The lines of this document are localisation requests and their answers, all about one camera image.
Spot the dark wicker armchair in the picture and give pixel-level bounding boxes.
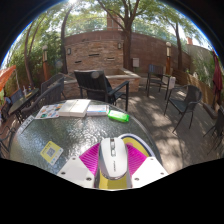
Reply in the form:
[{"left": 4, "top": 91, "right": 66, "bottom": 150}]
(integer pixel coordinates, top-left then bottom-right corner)
[
  {"left": 40, "top": 73, "right": 65, "bottom": 98},
  {"left": 19, "top": 82, "right": 63, "bottom": 121}
]

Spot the white computer mouse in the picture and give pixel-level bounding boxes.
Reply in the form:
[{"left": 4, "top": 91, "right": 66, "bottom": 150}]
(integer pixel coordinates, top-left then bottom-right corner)
[{"left": 98, "top": 137, "right": 130, "bottom": 181}]

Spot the folded dark red umbrella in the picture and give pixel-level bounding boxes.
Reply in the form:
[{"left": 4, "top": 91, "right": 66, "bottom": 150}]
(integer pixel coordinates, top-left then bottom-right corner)
[{"left": 211, "top": 49, "right": 224, "bottom": 111}]

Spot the wooden lamp post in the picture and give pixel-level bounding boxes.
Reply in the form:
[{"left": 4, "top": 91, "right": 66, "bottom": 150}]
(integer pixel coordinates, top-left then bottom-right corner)
[
  {"left": 42, "top": 44, "right": 49, "bottom": 81},
  {"left": 165, "top": 41, "right": 172, "bottom": 76}
]

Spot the small white flat box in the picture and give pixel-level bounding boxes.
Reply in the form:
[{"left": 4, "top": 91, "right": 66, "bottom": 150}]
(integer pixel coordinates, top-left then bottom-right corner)
[{"left": 86, "top": 104, "right": 110, "bottom": 117}]

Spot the slender tree trunk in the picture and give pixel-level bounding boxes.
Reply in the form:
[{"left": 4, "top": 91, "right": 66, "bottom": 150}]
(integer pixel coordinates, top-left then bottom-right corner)
[{"left": 59, "top": 6, "right": 76, "bottom": 74}]

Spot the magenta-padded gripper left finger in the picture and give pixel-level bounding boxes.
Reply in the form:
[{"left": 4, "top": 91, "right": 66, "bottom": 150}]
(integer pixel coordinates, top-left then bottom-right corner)
[{"left": 56, "top": 142, "right": 101, "bottom": 189}]

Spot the forked tree trunk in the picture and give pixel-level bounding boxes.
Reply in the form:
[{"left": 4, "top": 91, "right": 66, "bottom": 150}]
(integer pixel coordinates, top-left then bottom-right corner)
[{"left": 96, "top": 0, "right": 151, "bottom": 72}]

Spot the white sign board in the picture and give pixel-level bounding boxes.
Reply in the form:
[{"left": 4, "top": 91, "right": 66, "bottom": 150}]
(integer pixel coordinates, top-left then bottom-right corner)
[{"left": 168, "top": 75, "right": 177, "bottom": 90}]

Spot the dark metal mesh chair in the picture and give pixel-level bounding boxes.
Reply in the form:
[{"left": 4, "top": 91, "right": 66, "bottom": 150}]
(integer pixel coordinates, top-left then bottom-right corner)
[
  {"left": 203, "top": 106, "right": 224, "bottom": 151},
  {"left": 163, "top": 84, "right": 203, "bottom": 134},
  {"left": 0, "top": 124, "right": 14, "bottom": 158}
]

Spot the blue-grey mesh chair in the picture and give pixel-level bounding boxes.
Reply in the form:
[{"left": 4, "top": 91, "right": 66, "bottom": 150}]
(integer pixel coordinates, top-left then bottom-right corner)
[{"left": 9, "top": 88, "right": 24, "bottom": 104}]

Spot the yellow duck-shaped mouse pad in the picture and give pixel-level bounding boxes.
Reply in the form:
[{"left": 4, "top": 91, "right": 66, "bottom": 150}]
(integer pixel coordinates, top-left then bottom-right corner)
[{"left": 96, "top": 133, "right": 157, "bottom": 190}]

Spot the yellow square sticker card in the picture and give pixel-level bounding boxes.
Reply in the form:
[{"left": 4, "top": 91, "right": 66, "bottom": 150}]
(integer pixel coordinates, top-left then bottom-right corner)
[{"left": 39, "top": 140, "right": 64, "bottom": 167}]

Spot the white book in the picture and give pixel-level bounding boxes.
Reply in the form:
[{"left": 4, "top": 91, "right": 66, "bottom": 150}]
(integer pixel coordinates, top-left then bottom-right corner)
[{"left": 58, "top": 98, "right": 92, "bottom": 118}]

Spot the dark metal slatted chair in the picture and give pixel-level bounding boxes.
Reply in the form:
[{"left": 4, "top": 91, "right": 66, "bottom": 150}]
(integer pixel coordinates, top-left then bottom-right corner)
[{"left": 146, "top": 63, "right": 173, "bottom": 101}]

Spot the black slatted wooden chair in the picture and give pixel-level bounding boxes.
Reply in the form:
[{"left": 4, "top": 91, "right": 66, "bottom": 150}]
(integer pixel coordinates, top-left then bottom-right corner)
[{"left": 73, "top": 69, "right": 130, "bottom": 113}]

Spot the white licence plate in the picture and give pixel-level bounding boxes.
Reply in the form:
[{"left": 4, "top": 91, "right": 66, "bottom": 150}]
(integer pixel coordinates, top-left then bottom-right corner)
[{"left": 16, "top": 114, "right": 35, "bottom": 136}]

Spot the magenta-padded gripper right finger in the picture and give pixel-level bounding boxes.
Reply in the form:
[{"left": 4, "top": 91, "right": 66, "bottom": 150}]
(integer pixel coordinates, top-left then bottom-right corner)
[{"left": 125, "top": 143, "right": 170, "bottom": 189}]

